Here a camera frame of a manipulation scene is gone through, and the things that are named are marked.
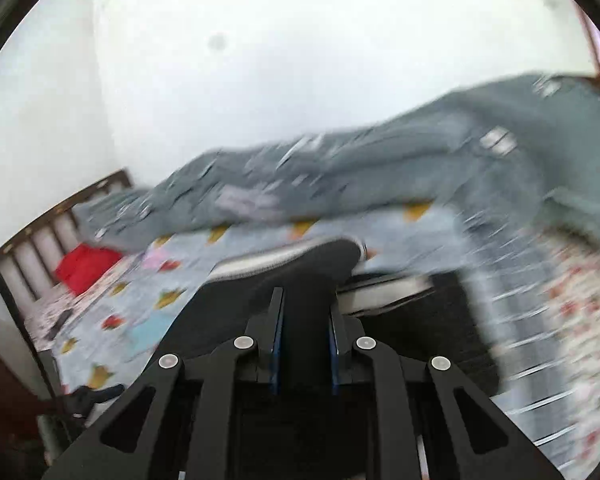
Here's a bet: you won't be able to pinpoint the red pillow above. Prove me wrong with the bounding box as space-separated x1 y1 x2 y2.
55 242 126 295

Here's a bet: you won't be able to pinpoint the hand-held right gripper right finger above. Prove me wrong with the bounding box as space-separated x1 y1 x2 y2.
328 300 568 480

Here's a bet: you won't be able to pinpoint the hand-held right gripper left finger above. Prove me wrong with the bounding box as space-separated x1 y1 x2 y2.
40 287 285 480

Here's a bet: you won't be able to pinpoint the wooden door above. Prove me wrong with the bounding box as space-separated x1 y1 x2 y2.
580 10 600 68

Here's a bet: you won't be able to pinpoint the grey floral pillow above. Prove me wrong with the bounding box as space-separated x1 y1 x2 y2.
520 74 600 253

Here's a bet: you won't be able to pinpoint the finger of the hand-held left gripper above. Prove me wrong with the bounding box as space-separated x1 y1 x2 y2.
40 384 127 417

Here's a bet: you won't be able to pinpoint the wooden bed headboard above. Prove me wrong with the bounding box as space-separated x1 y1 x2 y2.
0 169 133 306

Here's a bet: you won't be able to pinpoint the grey floral quilt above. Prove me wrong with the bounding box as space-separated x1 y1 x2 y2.
75 80 546 256

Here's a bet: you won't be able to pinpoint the floral bedsheet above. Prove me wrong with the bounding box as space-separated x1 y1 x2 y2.
25 230 600 480

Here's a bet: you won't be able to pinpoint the grey checked cloth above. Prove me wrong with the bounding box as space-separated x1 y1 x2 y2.
450 205 581 461

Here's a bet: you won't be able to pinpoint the black pants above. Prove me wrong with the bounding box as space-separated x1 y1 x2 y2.
150 237 503 401

